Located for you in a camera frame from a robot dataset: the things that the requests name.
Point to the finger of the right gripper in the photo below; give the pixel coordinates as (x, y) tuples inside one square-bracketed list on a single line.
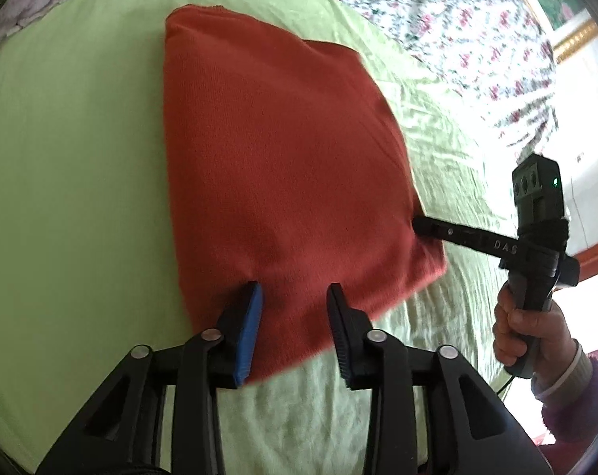
[(472, 238)]

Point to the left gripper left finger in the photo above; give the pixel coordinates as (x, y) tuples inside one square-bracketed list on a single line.
[(156, 412)]

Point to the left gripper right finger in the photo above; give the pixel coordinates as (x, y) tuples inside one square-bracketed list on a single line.
[(431, 412)]

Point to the orange knit sweater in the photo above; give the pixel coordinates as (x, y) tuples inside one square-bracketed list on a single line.
[(286, 167)]

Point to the purple sleeve right forearm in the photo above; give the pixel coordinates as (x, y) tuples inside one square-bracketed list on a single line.
[(570, 404)]

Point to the person right hand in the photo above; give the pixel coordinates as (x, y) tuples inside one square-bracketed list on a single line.
[(557, 349)]

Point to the light green bed sheet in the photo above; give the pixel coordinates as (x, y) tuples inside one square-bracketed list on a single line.
[(87, 264)]

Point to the rose print floral quilt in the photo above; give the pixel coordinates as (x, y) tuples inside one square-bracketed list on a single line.
[(493, 51)]

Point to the gold framed wall picture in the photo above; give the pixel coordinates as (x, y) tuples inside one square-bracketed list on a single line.
[(571, 30)]

